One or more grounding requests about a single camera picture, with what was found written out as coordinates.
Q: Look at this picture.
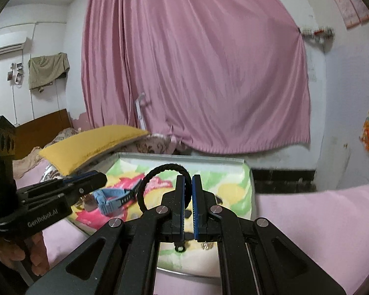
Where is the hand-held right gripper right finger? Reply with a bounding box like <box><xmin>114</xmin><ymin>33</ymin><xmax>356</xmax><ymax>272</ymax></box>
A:
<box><xmin>192</xmin><ymin>175</ymin><xmax>348</xmax><ymax>295</ymax></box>

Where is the grey box with colourful lining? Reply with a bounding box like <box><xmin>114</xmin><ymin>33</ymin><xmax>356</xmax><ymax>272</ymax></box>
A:
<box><xmin>66</xmin><ymin>152</ymin><xmax>256</xmax><ymax>279</ymax></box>

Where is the pink bed sheet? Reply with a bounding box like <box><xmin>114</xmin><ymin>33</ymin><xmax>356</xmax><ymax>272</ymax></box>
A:
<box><xmin>15</xmin><ymin>160</ymin><xmax>54</xmax><ymax>189</ymax></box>

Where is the pink curtain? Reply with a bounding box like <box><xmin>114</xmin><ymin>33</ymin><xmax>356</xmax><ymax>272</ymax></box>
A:
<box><xmin>81</xmin><ymin>0</ymin><xmax>311</xmax><ymax>156</ymax></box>

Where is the pink table blanket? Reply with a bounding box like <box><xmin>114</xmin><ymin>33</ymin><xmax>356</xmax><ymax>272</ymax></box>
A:
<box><xmin>41</xmin><ymin>182</ymin><xmax>369</xmax><ymax>295</ymax></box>

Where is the yellow pillow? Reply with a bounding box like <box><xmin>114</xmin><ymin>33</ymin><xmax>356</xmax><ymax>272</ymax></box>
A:
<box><xmin>38</xmin><ymin>125</ymin><xmax>150</xmax><ymax>176</ymax></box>

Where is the black braided hair tie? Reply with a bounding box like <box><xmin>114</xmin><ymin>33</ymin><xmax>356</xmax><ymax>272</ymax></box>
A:
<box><xmin>138</xmin><ymin>163</ymin><xmax>193</xmax><ymax>214</ymax></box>

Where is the blue wristwatch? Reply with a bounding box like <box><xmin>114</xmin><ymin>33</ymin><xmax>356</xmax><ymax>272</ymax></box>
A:
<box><xmin>92</xmin><ymin>181</ymin><xmax>143</xmax><ymax>216</ymax></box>

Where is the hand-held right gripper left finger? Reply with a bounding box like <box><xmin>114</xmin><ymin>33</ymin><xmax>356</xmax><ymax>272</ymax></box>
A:
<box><xmin>26</xmin><ymin>175</ymin><xmax>185</xmax><ymax>295</ymax></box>

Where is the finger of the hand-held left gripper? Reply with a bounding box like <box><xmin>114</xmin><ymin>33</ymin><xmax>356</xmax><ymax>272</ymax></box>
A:
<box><xmin>18</xmin><ymin>188</ymin><xmax>94</xmax><ymax>214</ymax></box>
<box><xmin>16</xmin><ymin>170</ymin><xmax>108</xmax><ymax>202</ymax></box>

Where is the olive hanging cloth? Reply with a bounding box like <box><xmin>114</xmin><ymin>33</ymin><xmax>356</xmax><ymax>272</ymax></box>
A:
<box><xmin>28</xmin><ymin>52</ymin><xmax>71</xmax><ymax>90</ymax></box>

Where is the white air conditioner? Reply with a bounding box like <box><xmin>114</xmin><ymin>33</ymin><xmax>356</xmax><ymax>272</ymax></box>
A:
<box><xmin>0</xmin><ymin>34</ymin><xmax>28</xmax><ymax>59</ymax></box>

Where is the beige floral quilt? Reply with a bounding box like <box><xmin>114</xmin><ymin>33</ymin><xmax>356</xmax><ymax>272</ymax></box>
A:
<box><xmin>12</xmin><ymin>127</ymin><xmax>80</xmax><ymax>179</ymax></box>

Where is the wire wall rack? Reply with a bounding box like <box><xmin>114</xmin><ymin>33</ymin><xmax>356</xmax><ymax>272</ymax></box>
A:
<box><xmin>300</xmin><ymin>26</ymin><xmax>334</xmax><ymax>45</ymax></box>

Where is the wooden headboard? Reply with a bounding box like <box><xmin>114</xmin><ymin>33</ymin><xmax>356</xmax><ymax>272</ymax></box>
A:
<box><xmin>14</xmin><ymin>109</ymin><xmax>74</xmax><ymax>160</ymax></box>

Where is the person's left hand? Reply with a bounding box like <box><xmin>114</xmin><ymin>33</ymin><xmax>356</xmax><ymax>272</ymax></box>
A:
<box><xmin>0</xmin><ymin>230</ymin><xmax>50</xmax><ymax>272</ymax></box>

